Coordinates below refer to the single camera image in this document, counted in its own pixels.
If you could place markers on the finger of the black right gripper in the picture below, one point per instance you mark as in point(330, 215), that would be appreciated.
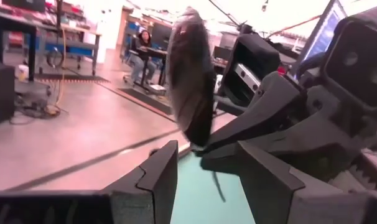
point(269, 105)
point(316, 146)

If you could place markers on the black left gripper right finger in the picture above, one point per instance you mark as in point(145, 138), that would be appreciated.
point(269, 193)

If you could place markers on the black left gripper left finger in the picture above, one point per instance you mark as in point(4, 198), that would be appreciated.
point(157, 186)

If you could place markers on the dark metal spoon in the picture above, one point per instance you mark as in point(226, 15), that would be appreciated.
point(191, 77)

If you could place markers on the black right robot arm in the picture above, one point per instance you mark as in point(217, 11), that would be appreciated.
point(257, 49)

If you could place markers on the green table mat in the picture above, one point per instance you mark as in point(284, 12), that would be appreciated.
point(194, 193)

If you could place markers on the blue-screen monitor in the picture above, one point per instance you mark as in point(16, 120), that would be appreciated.
point(327, 34)

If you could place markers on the black desk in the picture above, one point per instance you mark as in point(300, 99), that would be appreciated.
point(157, 53)

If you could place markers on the person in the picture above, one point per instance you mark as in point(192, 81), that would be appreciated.
point(142, 59)

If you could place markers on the black floor mat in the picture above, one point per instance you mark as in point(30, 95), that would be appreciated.
point(73, 78)

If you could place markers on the grey equipment case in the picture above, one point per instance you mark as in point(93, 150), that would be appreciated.
point(33, 93)

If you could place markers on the white container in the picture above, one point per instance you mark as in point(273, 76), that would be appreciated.
point(22, 73)

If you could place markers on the black box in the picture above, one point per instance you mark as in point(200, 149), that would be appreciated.
point(2, 93)

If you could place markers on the black-legged wooden workbench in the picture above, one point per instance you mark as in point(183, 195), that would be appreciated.
point(20, 26)

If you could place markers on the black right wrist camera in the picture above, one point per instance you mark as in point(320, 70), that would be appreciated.
point(356, 62)

